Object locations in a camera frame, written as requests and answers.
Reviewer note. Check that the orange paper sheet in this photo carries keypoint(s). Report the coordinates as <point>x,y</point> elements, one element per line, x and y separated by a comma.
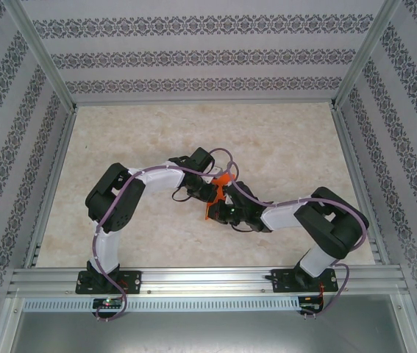
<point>223,180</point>

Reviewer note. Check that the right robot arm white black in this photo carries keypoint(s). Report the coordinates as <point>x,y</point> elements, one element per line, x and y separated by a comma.
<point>329,228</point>

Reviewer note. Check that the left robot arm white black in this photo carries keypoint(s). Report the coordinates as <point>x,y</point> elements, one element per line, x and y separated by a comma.
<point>101,195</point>

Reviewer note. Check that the grey metal sheet panel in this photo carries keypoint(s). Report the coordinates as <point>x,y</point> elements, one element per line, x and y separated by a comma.
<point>208,334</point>

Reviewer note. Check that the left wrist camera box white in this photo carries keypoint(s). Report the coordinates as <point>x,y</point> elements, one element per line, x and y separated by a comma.
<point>218,170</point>

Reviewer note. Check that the aluminium mounting rail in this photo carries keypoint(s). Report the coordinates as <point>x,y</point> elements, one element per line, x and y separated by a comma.
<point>208,279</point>

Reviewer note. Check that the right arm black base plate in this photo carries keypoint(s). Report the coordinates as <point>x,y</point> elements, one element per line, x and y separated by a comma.
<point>281,281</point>

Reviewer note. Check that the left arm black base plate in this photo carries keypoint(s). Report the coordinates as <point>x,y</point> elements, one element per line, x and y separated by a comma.
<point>134,282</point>

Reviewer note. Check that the aluminium table side rail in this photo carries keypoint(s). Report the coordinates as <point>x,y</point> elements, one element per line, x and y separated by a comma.
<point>51,184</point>
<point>362,184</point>

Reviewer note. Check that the aluminium frame post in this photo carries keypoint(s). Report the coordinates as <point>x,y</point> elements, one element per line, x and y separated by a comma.
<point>44,55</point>
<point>363,55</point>

